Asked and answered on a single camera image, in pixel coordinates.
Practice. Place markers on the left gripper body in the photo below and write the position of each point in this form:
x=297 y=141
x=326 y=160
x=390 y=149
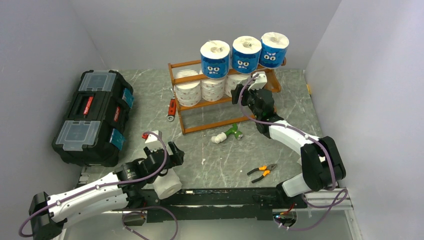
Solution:
x=148 y=151

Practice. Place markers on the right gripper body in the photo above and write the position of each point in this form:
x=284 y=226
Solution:
x=248 y=99

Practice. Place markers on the white floral paper roll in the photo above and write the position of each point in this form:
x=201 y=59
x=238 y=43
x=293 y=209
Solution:
x=212 y=90
x=188 y=94
x=233 y=80

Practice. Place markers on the plain white paper roll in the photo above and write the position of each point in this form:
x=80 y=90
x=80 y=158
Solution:
x=167 y=185

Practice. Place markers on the blue paper roll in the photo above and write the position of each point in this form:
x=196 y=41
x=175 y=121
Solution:
x=274 y=49
x=215 y=59
x=245 y=54

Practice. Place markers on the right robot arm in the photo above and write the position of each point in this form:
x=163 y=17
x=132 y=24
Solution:
x=321 y=164

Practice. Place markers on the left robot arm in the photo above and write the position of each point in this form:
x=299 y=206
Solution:
x=119 y=189

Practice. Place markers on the orange wooden shelf rack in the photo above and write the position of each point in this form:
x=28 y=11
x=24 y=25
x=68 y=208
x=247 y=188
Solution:
x=204 y=115

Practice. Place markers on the green plastic pipe fitting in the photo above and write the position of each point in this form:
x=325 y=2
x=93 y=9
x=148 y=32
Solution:
x=234 y=131

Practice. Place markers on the white plastic pipe fitting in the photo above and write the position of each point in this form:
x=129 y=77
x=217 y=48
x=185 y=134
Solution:
x=219 y=138

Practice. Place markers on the black plastic toolbox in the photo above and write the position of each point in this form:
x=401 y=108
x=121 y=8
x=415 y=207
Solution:
x=92 y=128

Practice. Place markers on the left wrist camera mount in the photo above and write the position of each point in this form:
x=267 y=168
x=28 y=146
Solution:
x=152 y=140

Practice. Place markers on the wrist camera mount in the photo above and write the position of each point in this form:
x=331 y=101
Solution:
x=152 y=140
x=259 y=82

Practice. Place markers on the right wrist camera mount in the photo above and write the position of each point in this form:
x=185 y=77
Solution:
x=259 y=82

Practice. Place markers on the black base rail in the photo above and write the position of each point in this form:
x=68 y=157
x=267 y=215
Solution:
x=260 y=203

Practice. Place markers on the red handled wrench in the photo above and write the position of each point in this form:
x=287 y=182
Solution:
x=172 y=108

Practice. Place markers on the orange handled pliers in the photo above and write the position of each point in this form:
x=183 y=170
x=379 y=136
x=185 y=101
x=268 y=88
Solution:
x=265 y=169

